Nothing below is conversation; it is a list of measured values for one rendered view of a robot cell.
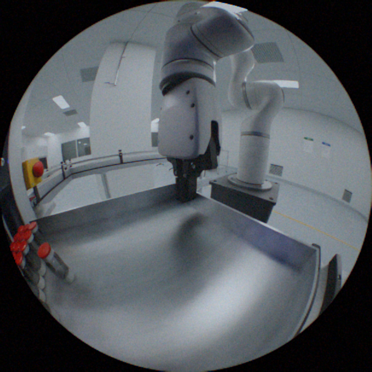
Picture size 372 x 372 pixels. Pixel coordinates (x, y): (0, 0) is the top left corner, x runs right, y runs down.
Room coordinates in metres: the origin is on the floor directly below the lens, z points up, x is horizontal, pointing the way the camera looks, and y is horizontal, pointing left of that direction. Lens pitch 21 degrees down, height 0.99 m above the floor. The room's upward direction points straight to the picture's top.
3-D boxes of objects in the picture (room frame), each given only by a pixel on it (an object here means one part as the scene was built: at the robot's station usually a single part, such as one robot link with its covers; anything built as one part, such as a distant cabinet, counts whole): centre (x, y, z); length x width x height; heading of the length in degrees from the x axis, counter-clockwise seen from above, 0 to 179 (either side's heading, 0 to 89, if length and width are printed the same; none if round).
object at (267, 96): (0.36, -0.29, 1.16); 0.19 x 0.12 x 0.24; 40
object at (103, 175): (0.74, 0.70, 0.46); 0.09 x 0.09 x 0.77; 38
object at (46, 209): (0.06, 0.45, 0.87); 0.14 x 0.13 x 0.02; 128
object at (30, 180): (0.07, 0.41, 0.99); 0.08 x 0.07 x 0.07; 128
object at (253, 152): (0.39, -0.27, 0.95); 0.19 x 0.19 x 0.18
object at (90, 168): (0.99, 0.38, 0.92); 1.90 x 0.16 x 0.16; 128
